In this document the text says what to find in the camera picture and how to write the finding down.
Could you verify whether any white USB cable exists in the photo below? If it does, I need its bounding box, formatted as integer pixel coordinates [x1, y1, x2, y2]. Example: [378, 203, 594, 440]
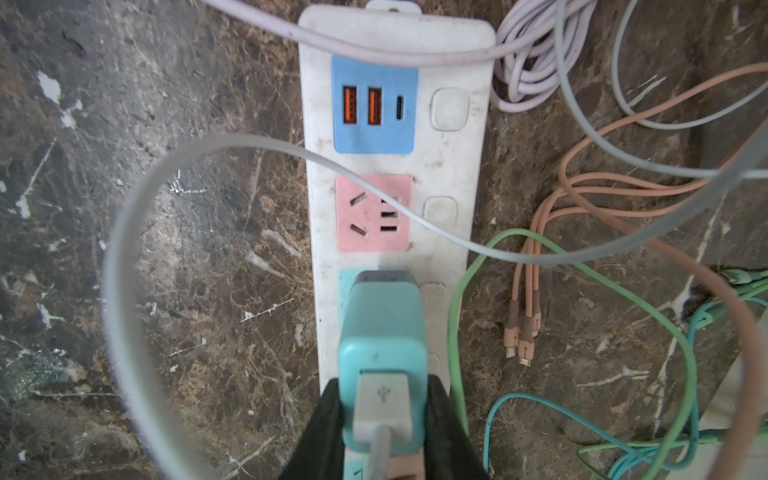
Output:
[100, 116, 768, 480]

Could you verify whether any light green cable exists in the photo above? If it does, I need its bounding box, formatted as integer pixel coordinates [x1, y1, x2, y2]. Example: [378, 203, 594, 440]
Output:
[446, 227, 768, 480]

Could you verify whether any teal multi-head cable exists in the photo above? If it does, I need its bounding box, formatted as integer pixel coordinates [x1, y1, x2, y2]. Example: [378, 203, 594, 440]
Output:
[482, 296, 768, 480]

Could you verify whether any white multicolour power strip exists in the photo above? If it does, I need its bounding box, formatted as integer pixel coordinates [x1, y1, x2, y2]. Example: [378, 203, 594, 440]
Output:
[296, 0, 498, 480]

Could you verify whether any pink multi-head cable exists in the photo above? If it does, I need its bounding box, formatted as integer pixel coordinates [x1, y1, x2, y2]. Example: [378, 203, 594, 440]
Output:
[502, 62, 768, 480]

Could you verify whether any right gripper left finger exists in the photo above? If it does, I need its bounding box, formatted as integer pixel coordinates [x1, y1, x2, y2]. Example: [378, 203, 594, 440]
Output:
[278, 379, 345, 480]

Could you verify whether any teal charger plug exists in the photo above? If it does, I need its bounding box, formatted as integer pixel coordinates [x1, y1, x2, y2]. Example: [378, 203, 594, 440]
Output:
[337, 270, 429, 456]

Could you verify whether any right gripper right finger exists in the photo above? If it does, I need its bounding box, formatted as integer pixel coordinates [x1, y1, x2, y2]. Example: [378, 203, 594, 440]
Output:
[424, 375, 489, 480]

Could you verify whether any pink charger plug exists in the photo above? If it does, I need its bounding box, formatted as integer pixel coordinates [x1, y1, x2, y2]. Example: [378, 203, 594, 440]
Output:
[385, 450, 426, 480]

